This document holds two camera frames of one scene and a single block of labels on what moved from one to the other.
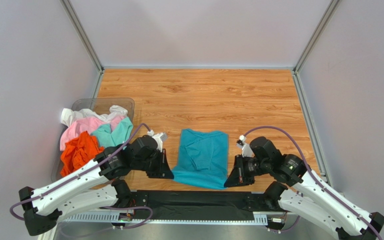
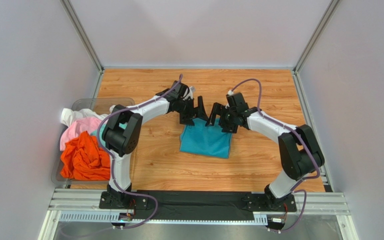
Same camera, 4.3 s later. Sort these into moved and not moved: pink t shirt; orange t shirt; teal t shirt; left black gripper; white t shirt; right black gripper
Moved: teal t shirt; right black gripper; left black gripper
Not moved: white t shirt; orange t shirt; pink t shirt
